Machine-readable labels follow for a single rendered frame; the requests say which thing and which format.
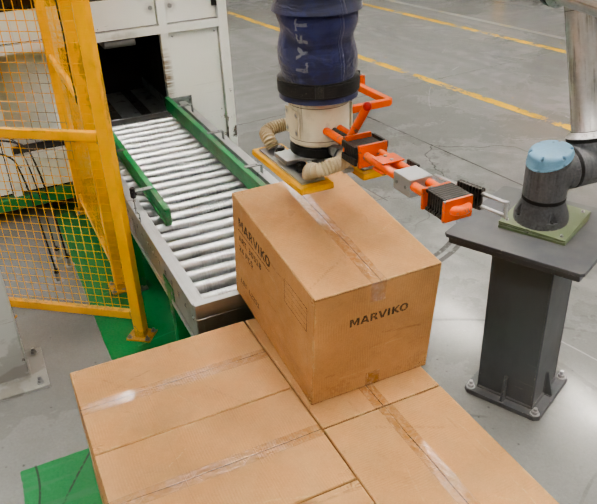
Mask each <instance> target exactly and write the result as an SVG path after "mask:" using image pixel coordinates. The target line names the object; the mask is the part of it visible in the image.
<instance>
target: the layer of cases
mask: <svg viewBox="0 0 597 504"><path fill-rule="evenodd" d="M70 378H71V381H72V385H73V389H74V393H75V397H76V401H77V405H78V409H79V412H80V416H81V420H82V424H83V428H84V432H85V436H86V440H87V443H88V447H89V451H90V455H91V459H92V463H93V466H94V470H95V473H96V477H97V480H98V484H99V487H100V490H101V494H102V497H103V501H104V504H559V503H558V502H557V501H556V500H555V499H554V498H553V497H552V496H551V495H550V494H549V493H548V492H547V491H546V490H545V489H544V488H543V487H542V486H541V485H540V484H539V483H538V482H537V481H536V480H535V479H534V478H533V477H532V476H531V475H530V474H529V473H528V472H527V471H526V470H525V469H524V468H523V467H522V466H521V465H520V464H519V463H518V462H517V461H516V460H515V459H514V458H513V457H512V456H511V455H510V454H509V453H508V452H507V451H506V450H505V449H504V448H503V447H502V446H501V445H500V444H499V443H498V442H497V441H496V440H495V439H494V438H493V437H491V436H490V435H489V434H488V433H487V432H486V431H485V430H484V429H483V428H482V427H481V426H480V425H479V424H478V423H477V422H476V421H475V420H474V419H473V418H472V417H471V416H470V415H469V414H468V413H467V412H466V411H465V410H464V409H463V408H462V407H461V406H460V405H459V404H458V403H457V402H456V401H455V400H454V399H453V398H452V397H451V396H450V395H449V394H448V393H447V392H446V391H445V390H444V389H443V388H442V387H441V386H439V384H438V383H437V382H436V381H435V380H434V379H433V378H432V377H431V376H430V375H429V374H428V373H427V372H426V371H425V370H424V369H423V368H422V367H421V366H420V367H417V368H414V369H411V370H409V371H406V372H403V373H400V374H398V375H395V376H392V377H389V378H386V379H384V380H381V381H378V382H375V383H372V384H370V385H367V386H364V387H361V388H359V389H356V390H353V391H350V392H347V393H345V394H342V395H339V396H336V397H333V398H331V399H328V400H325V401H322V402H320V403H317V404H314V405H311V404H310V402H309V401H308V399H307V397H306V396H305V394H304V393H303V391H302V390H301V388H300V387H299V385H298V383H297V382H296V380H295V379H294V377H293V376H292V374H291V373H290V371H289V369H288V368H287V366H286V365H285V363H284V362H283V360H282V359H281V357H280V355H279V354H278V352H277V351H276V349H275V348H274V346H273V345H272V343H271V341H270V340H269V338H268V337H267V335H266V334H265V332H264V331H263V329H262V328H261V326H260V324H259V323H258V321H257V320H256V318H252V319H249V320H246V321H245V323H244V321H242V322H239V323H235V324H232V325H229V326H225V327H222V328H219V329H215V330H212V331H209V332H205V333H202V334H199V335H195V336H192V337H189V338H185V339H182V340H179V341H175V342H172V343H169V344H165V345H162V346H159V347H155V348H152V349H149V350H145V351H142V352H139V353H135V354H132V355H129V356H125V357H122V358H119V359H115V360H112V361H109V362H105V363H102V364H99V365H95V366H92V367H89V368H85V369H82V370H79V371H75V372H72V373H70Z"/></svg>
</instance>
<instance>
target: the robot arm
mask: <svg viewBox="0 0 597 504"><path fill-rule="evenodd" d="M540 1H541V2H542V3H543V4H545V5H547V6H549V7H552V8H559V7H562V6H563V7H564V21H565V38H566V55H567V72H568V88H569V105H570V122H571V131H570V133H569V134H568V135H567V136H566V137H565V139H566V142H564V141H561V142H558V140H545V141H540V142H539V143H536V144H534V145H533V146H531V148H530V149H529V151H528V155H527V158H526V166H525V173H524V180H523V187H522V195H521V197H520V199H519V200H518V202H517V204H516V205H515V207H514V210H513V218H514V220H515V221H516V222H517V223H518V224H519V225H521V226H523V227H525V228H528V229H531V230H536V231H555V230H559V229H562V228H563V227H565V226H566V225H567V224H568V220H569V212H568V208H567V204H566V197H567V192H568V190H569V189H573V188H577V187H581V186H585V185H589V184H593V183H597V0H540Z"/></svg>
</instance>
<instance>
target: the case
mask: <svg viewBox="0 0 597 504"><path fill-rule="evenodd" d="M326 177H327V178H329V179H330V180H332V181H333V182H334V188H332V189H328V190H324V191H320V192H316V193H311V194H307V195H303V196H302V195H300V194H299V193H298V192H296V191H295V190H294V189H293V188H292V187H290V186H289V185H288V184H287V183H286V182H284V181H282V182H278V183H274V184H269V185H265V186H260V187H256V188H252V189H247V190H243V191H238V192H234V193H232V205H233V225H234V244H235V263H236V282H237V290H238V292H239V293H240V295H241V296H242V298H243V300H244V301H245V303H246V304H247V306H248V307H249V309H250V310H251V312H252V314H253V315H254V317H255V318H256V320H257V321H258V323H259V324H260V326H261V328H262V329H263V331H264V332H265V334H266V335H267V337H268V338H269V340H270V341H271V343H272V345H273V346H274V348H275V349H276V351H277V352H278V354H279V355H280V357H281V359H282V360H283V362H284V363H285V365H286V366H287V368H288V369H289V371H290V373H291V374H292V376H293V377H294V379H295V380H296V382H297V383H298V385H299V387H300V388H301V390H302V391H303V393H304V394H305V396H306V397H307V399H308V401H309V402H310V404H311V405H314V404H317V403H320V402H322V401H325V400H328V399H331V398H333V397H336V396H339V395H342V394H345V393H347V392H350V391H353V390H356V389H359V388H361V387H364V386H367V385H370V384H372V383H375V382H378V381H381V380H384V379H386V378H389V377H392V376H395V375H398V374H400V373H403V372H406V371H409V370H411V369H414V368H417V367H420V366H423V365H425V364H426V357H427V351H428V345H429V339H430V333H431V327H432V321H433V315H434V308H435V302H436V296H437V290H438V284H439V278H440V272H441V265H442V262H441V261H440V260H439V259H437V258H436V257H435V256H434V255H433V254H432V253H431V252H430V251H429V250H428V249H427V248H426V247H425V246H424V245H422V244H421V243H420V242H419V241H418V240H417V239H416V238H415V237H414V236H413V235H412V234H411V233H410V232H408V231H407V230H406V229H405V228H404V227H403V226H402V225H401V224H400V223H399V222H398V221H397V220H396V219H395V218H393V217H392V216H391V215H390V214H389V213H388V212H387V211H386V210H385V209H384V208H383V207H382V206H381V205H380V204H378V203H377V202H376V201H375V200H374V199H373V198H372V197H371V196H370V195H369V194H368V193H367V192H366V191H364V190H363V189H362V188H361V187H360V186H359V185H358V184H357V183H356V182H355V181H354V180H353V179H352V178H351V177H349V176H348V175H347V174H346V173H345V174H344V173H343V172H341V171H339V172H337V173H334V174H331V175H328V176H326Z"/></svg>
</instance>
